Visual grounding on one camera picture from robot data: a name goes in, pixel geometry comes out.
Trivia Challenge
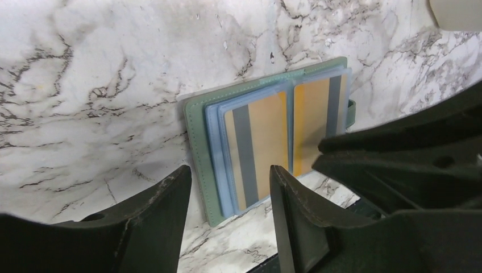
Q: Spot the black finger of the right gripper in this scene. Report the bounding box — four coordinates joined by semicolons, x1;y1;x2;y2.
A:
318;81;482;155
313;136;481;214

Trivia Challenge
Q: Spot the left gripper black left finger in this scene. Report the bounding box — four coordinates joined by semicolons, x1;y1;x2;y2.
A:
1;165;192;272

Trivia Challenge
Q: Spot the gold credit card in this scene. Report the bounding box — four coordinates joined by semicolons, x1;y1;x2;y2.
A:
292;72;350;176
220;91;289;214

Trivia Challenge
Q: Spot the green card holder wallet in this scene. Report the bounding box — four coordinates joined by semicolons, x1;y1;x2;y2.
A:
183;56;348;227

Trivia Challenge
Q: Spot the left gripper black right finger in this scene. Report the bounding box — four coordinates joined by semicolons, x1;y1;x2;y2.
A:
270;166;481;272

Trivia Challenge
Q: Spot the white oblong plastic tray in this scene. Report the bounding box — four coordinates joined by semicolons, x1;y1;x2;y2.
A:
429;0;481;32

